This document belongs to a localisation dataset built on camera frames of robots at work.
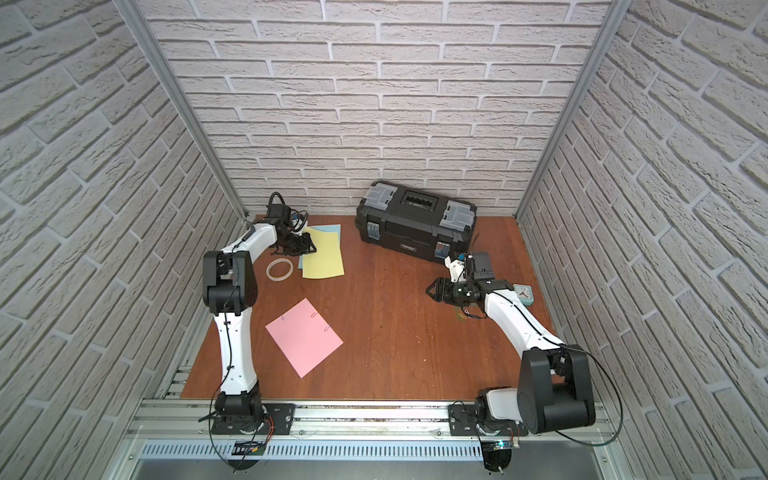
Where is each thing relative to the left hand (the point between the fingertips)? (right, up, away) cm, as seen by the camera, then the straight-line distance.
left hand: (316, 243), depth 106 cm
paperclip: (+7, -27, -16) cm, 32 cm away
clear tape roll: (-11, -12, -5) cm, 17 cm away
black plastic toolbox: (+35, +7, -11) cm, 37 cm away
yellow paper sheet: (+4, -6, 0) cm, 8 cm away
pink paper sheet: (0, -29, -14) cm, 32 cm away
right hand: (+42, -14, -19) cm, 48 cm away
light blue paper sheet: (+3, +6, +11) cm, 13 cm away
